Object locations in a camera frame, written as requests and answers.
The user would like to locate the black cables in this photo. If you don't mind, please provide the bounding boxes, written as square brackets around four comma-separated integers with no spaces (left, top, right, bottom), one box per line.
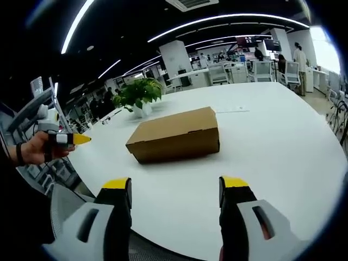
[326,94,348,153]

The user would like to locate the green potted plant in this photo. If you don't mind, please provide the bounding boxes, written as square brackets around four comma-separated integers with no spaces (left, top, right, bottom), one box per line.
[113,77,163,113]

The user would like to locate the person's left hand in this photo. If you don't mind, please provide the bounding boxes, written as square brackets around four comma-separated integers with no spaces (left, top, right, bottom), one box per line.
[19,130,76,165]

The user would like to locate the ceiling air vent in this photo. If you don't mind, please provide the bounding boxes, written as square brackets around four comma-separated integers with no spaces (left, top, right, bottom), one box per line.
[165,0,220,11]

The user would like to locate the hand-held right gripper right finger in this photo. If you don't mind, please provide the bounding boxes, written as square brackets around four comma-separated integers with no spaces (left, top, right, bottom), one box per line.
[219,176,304,261]

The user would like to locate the brown cardboard shoe box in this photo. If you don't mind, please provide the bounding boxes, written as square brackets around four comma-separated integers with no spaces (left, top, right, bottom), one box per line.
[125,106,220,164]

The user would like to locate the wall monitor screen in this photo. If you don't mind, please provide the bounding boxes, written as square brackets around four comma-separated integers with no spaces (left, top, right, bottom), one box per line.
[264,39,282,52]

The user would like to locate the black wristband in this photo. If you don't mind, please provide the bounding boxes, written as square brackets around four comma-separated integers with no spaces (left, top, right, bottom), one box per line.
[15,142,26,166]

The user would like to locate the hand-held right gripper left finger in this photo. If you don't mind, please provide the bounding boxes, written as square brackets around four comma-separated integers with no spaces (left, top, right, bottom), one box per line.
[41,177,133,261]

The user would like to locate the white plant pot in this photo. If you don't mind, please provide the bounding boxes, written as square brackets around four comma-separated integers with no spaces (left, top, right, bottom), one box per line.
[132,102,153,119]

